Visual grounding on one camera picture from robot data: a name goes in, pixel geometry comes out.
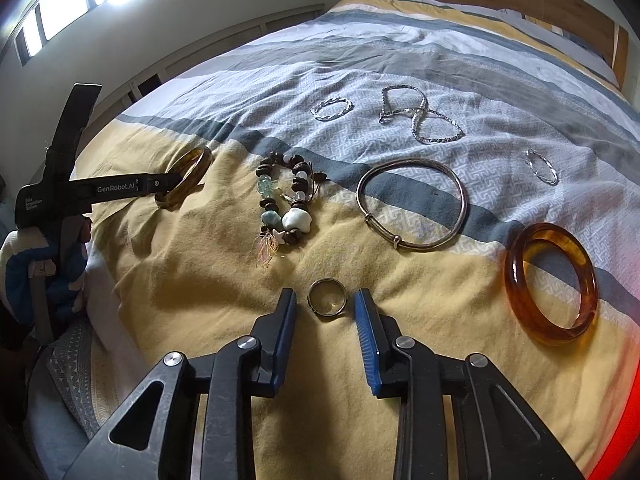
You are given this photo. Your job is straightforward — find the large silver bangle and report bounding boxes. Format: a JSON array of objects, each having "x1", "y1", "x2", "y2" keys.
[{"x1": 356, "y1": 157, "x2": 471, "y2": 252}]

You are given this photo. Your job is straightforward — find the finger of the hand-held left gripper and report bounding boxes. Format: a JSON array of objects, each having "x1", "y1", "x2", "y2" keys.
[{"x1": 144, "y1": 168, "x2": 185, "y2": 198}]

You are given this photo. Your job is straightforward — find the beaded stone bracelet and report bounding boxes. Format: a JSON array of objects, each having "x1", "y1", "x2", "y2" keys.
[{"x1": 252, "y1": 151, "x2": 328, "y2": 268}]

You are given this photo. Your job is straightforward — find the twisted silver hoop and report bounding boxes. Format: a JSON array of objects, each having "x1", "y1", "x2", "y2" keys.
[
  {"x1": 525, "y1": 147, "x2": 560, "y2": 186},
  {"x1": 310, "y1": 97, "x2": 353, "y2": 122}
]

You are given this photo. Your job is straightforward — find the grey pillow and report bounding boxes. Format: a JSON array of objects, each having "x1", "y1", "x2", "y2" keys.
[{"x1": 495, "y1": 7, "x2": 621, "y2": 83}]

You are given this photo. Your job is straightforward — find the thick amber bangle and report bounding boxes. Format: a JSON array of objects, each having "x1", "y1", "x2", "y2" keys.
[{"x1": 504, "y1": 222, "x2": 598, "y2": 348}]

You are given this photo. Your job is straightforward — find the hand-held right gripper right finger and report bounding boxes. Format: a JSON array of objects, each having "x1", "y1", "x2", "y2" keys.
[{"x1": 353, "y1": 287, "x2": 587, "y2": 480}]

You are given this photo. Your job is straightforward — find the red plastic object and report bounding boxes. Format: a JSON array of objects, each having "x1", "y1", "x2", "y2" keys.
[{"x1": 592, "y1": 350, "x2": 640, "y2": 480}]

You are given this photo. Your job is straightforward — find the thin amber bangle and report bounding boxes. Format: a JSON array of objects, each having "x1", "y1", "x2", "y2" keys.
[{"x1": 154, "y1": 146, "x2": 213, "y2": 209}]

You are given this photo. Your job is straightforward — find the striped bed blanket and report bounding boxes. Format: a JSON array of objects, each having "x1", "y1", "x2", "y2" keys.
[{"x1": 75, "y1": 0, "x2": 640, "y2": 480}]

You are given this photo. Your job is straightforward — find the window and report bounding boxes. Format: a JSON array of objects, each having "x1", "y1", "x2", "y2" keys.
[{"x1": 12, "y1": 0, "x2": 188, "y2": 66}]

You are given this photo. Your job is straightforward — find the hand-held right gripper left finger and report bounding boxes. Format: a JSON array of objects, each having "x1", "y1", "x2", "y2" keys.
[{"x1": 62, "y1": 287, "x2": 298, "y2": 480}]

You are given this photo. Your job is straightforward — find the silver ring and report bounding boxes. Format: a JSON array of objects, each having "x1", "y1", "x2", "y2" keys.
[{"x1": 307, "y1": 278, "x2": 348, "y2": 319}]

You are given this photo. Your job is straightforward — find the silver chain necklace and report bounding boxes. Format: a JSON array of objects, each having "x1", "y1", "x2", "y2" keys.
[{"x1": 378, "y1": 85, "x2": 465, "y2": 145}]

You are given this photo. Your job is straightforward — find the grey patterned cloth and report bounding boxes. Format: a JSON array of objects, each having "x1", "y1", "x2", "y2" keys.
[{"x1": 22, "y1": 320, "x2": 116, "y2": 480}]

